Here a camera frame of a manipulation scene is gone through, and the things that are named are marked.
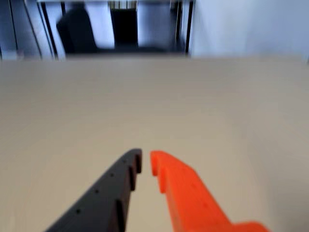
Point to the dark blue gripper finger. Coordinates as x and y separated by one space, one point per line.
101 205

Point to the dark chair silhouette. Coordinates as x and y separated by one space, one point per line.
77 31

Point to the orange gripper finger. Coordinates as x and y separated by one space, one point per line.
190 198

